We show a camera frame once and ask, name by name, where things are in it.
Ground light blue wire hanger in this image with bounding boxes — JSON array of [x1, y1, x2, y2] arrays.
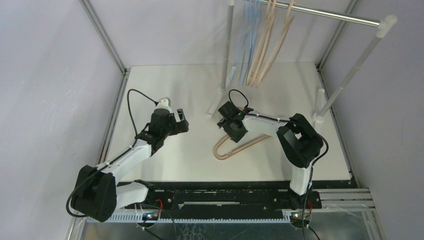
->
[[236, 0, 257, 86], [227, 0, 249, 85], [240, 0, 262, 86]]

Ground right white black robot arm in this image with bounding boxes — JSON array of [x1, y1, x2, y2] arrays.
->
[[217, 101, 329, 208]]

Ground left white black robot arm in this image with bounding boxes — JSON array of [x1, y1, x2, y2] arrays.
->
[[65, 108, 189, 222]]

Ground left circuit board with LED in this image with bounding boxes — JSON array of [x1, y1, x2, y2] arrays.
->
[[142, 212, 160, 222]]

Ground circuit board with led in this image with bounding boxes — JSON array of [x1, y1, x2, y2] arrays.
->
[[289, 212, 307, 222], [142, 212, 160, 222]]

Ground right circuit board with LED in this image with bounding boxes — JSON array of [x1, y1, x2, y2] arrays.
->
[[289, 212, 307, 222]]

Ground silver clothes rack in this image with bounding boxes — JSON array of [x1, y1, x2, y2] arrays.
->
[[206, 0, 398, 128]]

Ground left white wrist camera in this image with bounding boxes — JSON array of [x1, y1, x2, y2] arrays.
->
[[155, 97, 173, 113]]

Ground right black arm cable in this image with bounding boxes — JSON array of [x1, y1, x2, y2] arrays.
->
[[227, 88, 329, 240]]

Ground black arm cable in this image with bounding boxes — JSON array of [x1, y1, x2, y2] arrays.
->
[[65, 88, 160, 219], [227, 88, 329, 240]]

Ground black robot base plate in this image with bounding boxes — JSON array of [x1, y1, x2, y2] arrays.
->
[[124, 181, 323, 221]]

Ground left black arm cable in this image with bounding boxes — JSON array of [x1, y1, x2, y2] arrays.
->
[[65, 88, 160, 219]]

